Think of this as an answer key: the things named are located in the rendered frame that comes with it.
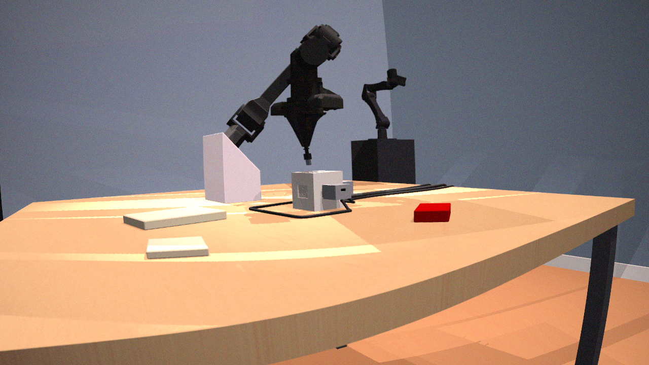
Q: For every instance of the red rectangular block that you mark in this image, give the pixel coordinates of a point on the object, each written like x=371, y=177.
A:
x=432, y=212

